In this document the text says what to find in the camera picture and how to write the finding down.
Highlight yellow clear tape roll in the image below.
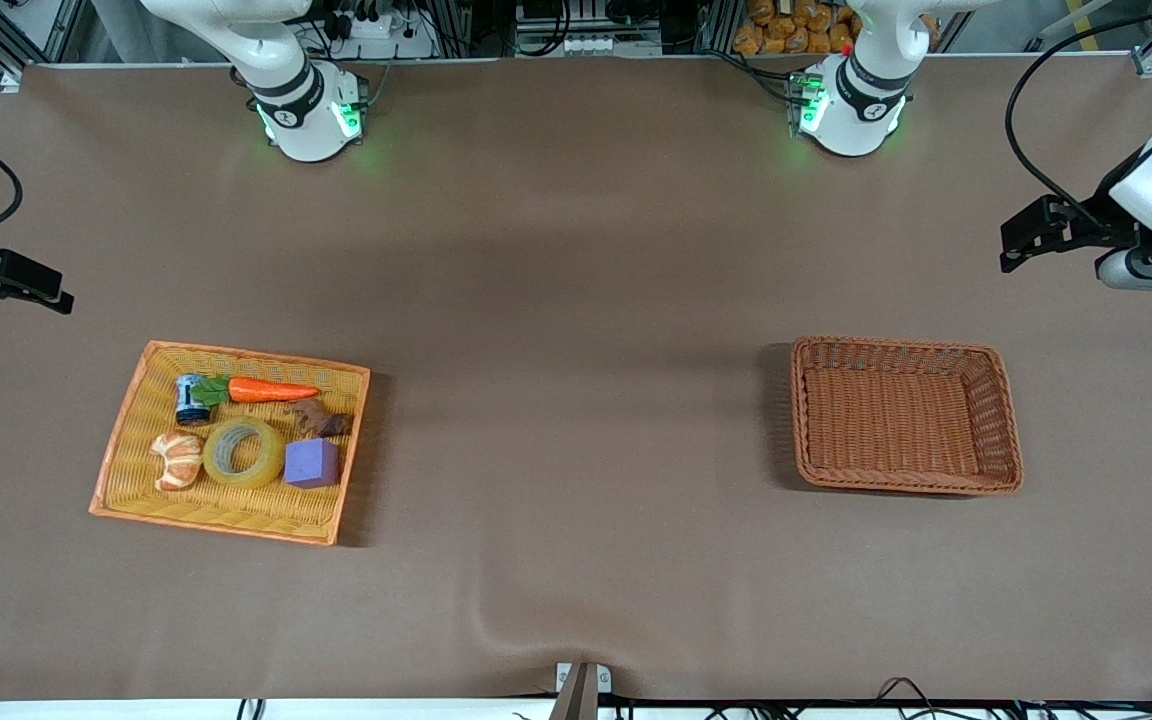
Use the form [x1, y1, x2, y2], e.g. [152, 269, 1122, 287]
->
[202, 416, 287, 490]

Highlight orange wicker basket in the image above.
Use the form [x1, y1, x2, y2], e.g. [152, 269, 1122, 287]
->
[88, 340, 372, 547]

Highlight small blue printed can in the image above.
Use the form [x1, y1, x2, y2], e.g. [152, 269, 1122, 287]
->
[174, 374, 212, 427]

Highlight toy croissant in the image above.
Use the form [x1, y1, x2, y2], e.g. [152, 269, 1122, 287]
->
[149, 431, 205, 492]

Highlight brown wicker basket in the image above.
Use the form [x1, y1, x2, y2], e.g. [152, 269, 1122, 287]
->
[789, 335, 1025, 497]

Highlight orange toy carrot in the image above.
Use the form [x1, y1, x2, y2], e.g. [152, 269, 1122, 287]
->
[191, 375, 322, 407]

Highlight bag of orange snacks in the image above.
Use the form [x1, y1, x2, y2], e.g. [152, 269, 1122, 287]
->
[733, 0, 939, 57]

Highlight brown toy lion figure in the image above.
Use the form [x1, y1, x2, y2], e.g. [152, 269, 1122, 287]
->
[286, 398, 355, 439]

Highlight purple foam cube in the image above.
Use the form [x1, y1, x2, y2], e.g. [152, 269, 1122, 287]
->
[283, 437, 343, 491]

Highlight white power strip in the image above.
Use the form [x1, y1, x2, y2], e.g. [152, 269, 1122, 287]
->
[334, 8, 439, 59]

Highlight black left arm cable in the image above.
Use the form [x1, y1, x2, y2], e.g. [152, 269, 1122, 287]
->
[1004, 3, 1152, 229]

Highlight black floor cables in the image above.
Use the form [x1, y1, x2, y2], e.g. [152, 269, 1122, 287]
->
[871, 677, 1152, 720]

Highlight grey metal camera bracket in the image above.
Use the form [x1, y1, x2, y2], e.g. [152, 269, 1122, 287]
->
[548, 660, 614, 720]

